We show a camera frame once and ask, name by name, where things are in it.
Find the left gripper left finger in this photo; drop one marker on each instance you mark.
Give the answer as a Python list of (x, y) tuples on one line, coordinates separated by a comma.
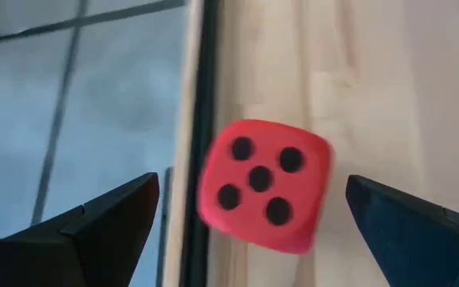
[(74, 247)]

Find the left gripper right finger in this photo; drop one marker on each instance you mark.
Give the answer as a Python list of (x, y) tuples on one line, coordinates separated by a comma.
[(424, 247)]

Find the large red foam die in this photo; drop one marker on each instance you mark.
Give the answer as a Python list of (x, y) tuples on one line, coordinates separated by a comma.
[(265, 187)]

